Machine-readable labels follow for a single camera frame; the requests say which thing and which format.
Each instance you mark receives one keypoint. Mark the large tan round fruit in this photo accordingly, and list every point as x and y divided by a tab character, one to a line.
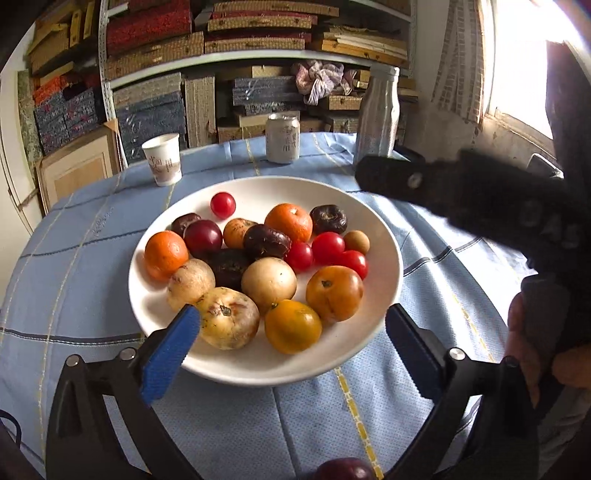
269	282

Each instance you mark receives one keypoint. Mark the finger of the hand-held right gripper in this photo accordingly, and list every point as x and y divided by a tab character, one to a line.
397	180

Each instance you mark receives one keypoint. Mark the orange persimmon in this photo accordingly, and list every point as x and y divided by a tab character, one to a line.
334	293

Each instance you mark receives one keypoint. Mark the white leaning board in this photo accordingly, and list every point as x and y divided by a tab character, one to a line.
16	175

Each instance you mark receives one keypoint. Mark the yellow orange round fruit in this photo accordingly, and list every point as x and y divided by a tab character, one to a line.
293	325

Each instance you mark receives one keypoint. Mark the white drink can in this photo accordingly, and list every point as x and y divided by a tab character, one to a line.
282	138

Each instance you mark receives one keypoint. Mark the spotted tan fruit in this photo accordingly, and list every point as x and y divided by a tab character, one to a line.
238	230

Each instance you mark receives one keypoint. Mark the pink cloth bundle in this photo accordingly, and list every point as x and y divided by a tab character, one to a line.
318	78

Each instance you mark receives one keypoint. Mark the silver metal bottle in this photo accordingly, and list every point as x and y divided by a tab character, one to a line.
376	115

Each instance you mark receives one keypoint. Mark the green marble panel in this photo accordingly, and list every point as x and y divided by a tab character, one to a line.
27	120

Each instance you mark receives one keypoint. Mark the person's right hand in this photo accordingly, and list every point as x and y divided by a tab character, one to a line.
519	341

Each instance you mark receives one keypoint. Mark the stack of yellow tan boxes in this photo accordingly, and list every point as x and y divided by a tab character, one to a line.
51	41

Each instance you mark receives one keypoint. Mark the upright woven tan box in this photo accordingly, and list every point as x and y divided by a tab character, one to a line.
200	110

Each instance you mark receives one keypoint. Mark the pale tan peach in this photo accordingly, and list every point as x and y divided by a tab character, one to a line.
228	317

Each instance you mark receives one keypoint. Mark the white paper cup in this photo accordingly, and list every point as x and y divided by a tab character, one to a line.
162	161

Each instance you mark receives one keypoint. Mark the small tan longan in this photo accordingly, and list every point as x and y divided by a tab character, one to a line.
357	241

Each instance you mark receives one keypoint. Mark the red cherry tomato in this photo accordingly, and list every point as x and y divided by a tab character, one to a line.
328	247
299	257
354	263
223	204

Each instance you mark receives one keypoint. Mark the wooden picture frame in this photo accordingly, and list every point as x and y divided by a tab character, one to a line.
78	170

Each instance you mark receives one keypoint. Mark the stack of blue floral boxes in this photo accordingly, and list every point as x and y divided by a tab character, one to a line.
64	117

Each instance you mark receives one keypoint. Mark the white plate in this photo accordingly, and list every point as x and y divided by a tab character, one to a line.
277	364

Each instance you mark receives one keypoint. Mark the stack of woven tan boxes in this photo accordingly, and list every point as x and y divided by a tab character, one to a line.
157	53

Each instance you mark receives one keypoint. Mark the stack of dark blue boxes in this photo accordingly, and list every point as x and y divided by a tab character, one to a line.
147	120
263	92

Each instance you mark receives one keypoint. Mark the bright window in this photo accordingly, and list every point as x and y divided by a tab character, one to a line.
512	69

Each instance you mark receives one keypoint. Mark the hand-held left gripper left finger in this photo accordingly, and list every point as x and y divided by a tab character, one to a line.
168	355

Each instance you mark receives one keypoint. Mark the orange mandarin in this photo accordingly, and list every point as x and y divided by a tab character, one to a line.
166	255
288	221

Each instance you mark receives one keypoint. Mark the brick pattern wall hanging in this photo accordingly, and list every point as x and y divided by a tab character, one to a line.
457	69

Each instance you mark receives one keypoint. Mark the stack of red patterned boxes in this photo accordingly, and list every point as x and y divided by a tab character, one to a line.
147	27

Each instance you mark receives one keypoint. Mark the stack of light wooden boxes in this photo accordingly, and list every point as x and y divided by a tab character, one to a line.
360	46

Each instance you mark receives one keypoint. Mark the blue checked tablecloth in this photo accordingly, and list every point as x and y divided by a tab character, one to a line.
83	286

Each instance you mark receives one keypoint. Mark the dark brown round fruit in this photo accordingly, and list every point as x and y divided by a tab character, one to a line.
328	219
182	222
267	240

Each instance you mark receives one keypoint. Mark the white metal shelf rack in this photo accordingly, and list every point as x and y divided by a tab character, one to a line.
104	55

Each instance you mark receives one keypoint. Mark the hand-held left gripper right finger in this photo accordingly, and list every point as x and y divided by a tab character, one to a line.
413	355

